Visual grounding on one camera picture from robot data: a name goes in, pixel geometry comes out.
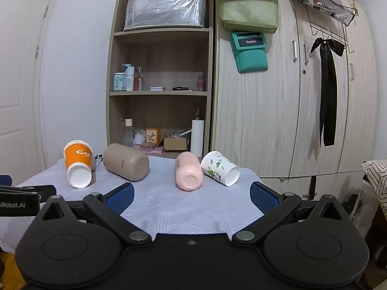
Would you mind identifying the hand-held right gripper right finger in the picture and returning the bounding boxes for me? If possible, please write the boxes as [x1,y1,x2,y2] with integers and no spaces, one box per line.
[231,181,351,245]

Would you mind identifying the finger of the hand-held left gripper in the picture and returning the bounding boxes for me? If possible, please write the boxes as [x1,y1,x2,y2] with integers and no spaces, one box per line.
[22,184,57,202]

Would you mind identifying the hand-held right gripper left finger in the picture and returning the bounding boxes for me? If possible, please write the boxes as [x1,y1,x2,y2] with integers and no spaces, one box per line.
[36,183,152,246]

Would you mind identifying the brown matte cup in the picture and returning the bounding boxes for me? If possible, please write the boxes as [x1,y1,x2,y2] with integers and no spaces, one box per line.
[103,143,150,182]

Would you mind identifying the orange paper cup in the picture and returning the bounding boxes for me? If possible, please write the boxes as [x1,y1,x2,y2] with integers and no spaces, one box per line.
[63,140,94,189]

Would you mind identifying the white floral paper cup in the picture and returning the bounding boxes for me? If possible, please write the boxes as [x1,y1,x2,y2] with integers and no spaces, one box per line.
[200,151,240,187]

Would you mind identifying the pink matte cup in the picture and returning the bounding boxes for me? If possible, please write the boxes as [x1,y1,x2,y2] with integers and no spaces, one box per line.
[175,152,204,191]

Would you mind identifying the pink flat pack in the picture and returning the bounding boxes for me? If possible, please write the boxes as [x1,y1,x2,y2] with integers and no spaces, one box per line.
[139,144,164,155]

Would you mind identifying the clear bottle with beige cap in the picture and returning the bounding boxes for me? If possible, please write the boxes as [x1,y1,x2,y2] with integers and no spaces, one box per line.
[124,118,134,147]

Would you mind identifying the white textured tablecloth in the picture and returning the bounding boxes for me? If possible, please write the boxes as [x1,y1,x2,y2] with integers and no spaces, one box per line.
[0,153,273,253]

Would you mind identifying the small decorated box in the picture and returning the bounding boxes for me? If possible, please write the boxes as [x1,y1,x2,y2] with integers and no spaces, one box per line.
[145,128,161,144]

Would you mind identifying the cardboard box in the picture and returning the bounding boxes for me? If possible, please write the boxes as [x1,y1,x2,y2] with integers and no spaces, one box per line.
[163,136,188,152]

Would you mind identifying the light wooden wardrobe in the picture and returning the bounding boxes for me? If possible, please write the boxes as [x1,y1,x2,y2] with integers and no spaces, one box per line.
[211,0,379,189]

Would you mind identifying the white paper towel roll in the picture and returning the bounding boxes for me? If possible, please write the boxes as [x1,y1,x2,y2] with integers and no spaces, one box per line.
[190,119,205,157]

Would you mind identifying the wooden shelf unit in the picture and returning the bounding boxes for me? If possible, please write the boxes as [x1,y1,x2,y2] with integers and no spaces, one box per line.
[106,0,216,158]

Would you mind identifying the teal pump bottle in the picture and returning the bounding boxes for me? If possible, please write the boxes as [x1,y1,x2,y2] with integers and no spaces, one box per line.
[113,64,128,92]

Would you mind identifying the white tube bottle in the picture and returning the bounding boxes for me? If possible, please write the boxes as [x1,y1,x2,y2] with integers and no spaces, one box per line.
[126,66,135,92]

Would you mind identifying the patterned cushion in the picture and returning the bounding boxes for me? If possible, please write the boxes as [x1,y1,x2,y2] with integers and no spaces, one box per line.
[362,160,387,216]

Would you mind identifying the black ribbon bow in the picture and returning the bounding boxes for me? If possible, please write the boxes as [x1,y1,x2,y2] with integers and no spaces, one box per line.
[310,37,345,147]

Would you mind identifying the white door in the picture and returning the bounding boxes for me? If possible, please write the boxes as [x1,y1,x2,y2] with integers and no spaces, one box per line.
[0,0,59,185]

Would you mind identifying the teal bag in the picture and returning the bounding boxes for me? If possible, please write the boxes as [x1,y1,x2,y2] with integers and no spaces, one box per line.
[229,30,269,74]

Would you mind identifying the olive green bag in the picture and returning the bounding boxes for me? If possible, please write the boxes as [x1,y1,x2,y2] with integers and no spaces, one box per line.
[218,0,279,35]

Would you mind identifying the silver wrapped storage box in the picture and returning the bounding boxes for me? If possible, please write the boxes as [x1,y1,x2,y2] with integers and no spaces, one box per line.
[123,0,209,31]

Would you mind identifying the black wire rack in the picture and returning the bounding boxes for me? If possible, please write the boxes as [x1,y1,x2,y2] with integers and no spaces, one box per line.
[287,0,358,55]

